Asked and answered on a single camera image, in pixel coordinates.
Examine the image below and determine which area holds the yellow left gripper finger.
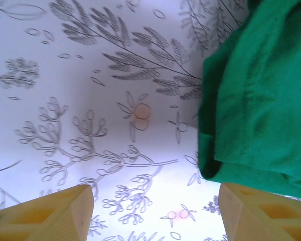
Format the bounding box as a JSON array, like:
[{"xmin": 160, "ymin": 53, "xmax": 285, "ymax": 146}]
[{"xmin": 0, "ymin": 184, "xmax": 95, "ymax": 241}]

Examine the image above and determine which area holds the green t-shirt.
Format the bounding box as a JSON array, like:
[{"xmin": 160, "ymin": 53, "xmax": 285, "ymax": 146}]
[{"xmin": 197, "ymin": 0, "xmax": 301, "ymax": 204}]

